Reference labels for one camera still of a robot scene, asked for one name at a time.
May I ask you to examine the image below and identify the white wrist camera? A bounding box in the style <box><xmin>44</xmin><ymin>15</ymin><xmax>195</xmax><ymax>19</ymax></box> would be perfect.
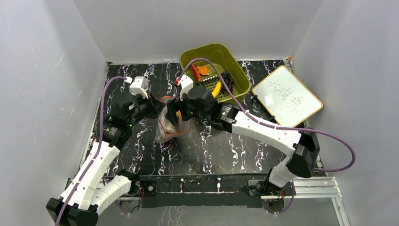
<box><xmin>175</xmin><ymin>74</ymin><xmax>193</xmax><ymax>101</ymax></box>
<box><xmin>129</xmin><ymin>76</ymin><xmax>148</xmax><ymax>99</ymax></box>

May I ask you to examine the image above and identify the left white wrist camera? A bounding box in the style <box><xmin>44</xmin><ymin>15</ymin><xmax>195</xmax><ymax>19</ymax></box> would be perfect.
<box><xmin>129</xmin><ymin>76</ymin><xmax>148</xmax><ymax>99</ymax></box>

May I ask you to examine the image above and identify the clear zip bag orange zipper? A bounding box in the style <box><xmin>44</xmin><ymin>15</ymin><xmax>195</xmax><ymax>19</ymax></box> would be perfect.
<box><xmin>155</xmin><ymin>106</ymin><xmax>192</xmax><ymax>144</ymax></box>

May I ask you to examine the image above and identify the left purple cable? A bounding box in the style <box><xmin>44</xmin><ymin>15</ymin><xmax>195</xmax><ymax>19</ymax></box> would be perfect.
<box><xmin>54</xmin><ymin>76</ymin><xmax>132</xmax><ymax>226</ymax></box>

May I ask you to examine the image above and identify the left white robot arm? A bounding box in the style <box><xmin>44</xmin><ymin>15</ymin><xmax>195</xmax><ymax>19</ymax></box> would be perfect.
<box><xmin>46</xmin><ymin>93</ymin><xmax>166</xmax><ymax>226</ymax></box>

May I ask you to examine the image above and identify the olive green plastic basket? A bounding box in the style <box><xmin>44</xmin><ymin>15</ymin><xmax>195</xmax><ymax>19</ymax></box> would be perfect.
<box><xmin>179</xmin><ymin>43</ymin><xmax>251</xmax><ymax>104</ymax></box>

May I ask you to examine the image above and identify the black toy grape bunch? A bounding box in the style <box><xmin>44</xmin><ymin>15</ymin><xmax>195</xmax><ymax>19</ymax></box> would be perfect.
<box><xmin>221</xmin><ymin>71</ymin><xmax>234</xmax><ymax>94</ymax></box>

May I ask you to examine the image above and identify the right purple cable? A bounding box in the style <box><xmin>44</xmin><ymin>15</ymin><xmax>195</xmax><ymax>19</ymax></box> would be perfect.
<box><xmin>176</xmin><ymin>58</ymin><xmax>356</xmax><ymax>173</ymax></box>

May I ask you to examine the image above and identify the grey toy fish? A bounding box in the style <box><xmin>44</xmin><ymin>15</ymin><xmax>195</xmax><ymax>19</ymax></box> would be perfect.
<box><xmin>164</xmin><ymin>123</ymin><xmax>178</xmax><ymax>133</ymax></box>

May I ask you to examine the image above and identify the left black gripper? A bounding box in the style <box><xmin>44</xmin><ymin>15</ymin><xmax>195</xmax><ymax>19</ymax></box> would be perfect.
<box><xmin>127</xmin><ymin>91</ymin><xmax>166</xmax><ymax>127</ymax></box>

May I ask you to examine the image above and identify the small whiteboard wooden frame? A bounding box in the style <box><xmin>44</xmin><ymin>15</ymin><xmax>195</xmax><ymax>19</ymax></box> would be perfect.
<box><xmin>252</xmin><ymin>65</ymin><xmax>323</xmax><ymax>127</ymax></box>

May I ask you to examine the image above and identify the yellow toy banana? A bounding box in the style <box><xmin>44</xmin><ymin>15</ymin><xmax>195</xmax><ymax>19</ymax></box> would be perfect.
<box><xmin>211</xmin><ymin>81</ymin><xmax>222</xmax><ymax>99</ymax></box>

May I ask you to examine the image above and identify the black metal base rail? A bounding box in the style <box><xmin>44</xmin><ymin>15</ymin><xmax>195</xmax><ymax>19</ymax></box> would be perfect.
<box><xmin>62</xmin><ymin>173</ymin><xmax>342</xmax><ymax>213</ymax></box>

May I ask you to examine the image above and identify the purple cable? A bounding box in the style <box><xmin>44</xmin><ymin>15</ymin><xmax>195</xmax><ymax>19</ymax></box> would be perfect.
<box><xmin>176</xmin><ymin>58</ymin><xmax>356</xmax><ymax>173</ymax></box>
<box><xmin>54</xmin><ymin>76</ymin><xmax>132</xmax><ymax>226</ymax></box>

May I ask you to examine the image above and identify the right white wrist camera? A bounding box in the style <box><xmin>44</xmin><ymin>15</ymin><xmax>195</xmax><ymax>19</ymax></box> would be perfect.
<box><xmin>175</xmin><ymin>74</ymin><xmax>193</xmax><ymax>101</ymax></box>

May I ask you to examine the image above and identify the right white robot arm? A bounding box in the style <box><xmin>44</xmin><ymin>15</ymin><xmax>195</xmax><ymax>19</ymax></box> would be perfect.
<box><xmin>166</xmin><ymin>86</ymin><xmax>320</xmax><ymax>196</ymax></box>

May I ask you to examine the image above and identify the green toy vegetable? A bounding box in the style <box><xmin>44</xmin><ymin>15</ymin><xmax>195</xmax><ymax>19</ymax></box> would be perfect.
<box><xmin>185</xmin><ymin>72</ymin><xmax>195</xmax><ymax>83</ymax></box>

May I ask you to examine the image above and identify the toy watermelon slice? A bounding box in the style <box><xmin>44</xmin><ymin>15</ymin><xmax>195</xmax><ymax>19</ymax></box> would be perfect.
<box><xmin>191</xmin><ymin>64</ymin><xmax>201</xmax><ymax>83</ymax></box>

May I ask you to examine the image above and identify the orange toy fruit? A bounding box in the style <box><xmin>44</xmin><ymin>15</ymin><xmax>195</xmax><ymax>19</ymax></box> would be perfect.
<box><xmin>176</xmin><ymin>111</ymin><xmax>182</xmax><ymax>123</ymax></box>

